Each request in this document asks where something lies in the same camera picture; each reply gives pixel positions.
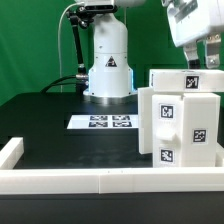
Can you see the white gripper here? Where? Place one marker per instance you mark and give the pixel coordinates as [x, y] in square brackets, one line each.
[193, 20]

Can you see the white cabinet top block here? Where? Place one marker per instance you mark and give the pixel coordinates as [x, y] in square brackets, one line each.
[186, 80]

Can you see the white cabinet body box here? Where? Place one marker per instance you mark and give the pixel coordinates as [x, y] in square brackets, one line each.
[199, 126]

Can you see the white door panel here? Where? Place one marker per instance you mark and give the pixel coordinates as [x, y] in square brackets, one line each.
[167, 130]

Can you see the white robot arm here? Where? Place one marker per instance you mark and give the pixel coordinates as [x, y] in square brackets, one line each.
[110, 79]

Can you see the white U-shaped fence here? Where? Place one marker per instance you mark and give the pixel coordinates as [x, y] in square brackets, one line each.
[15, 181]

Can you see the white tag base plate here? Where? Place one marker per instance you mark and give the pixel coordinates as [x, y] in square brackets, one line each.
[103, 122]

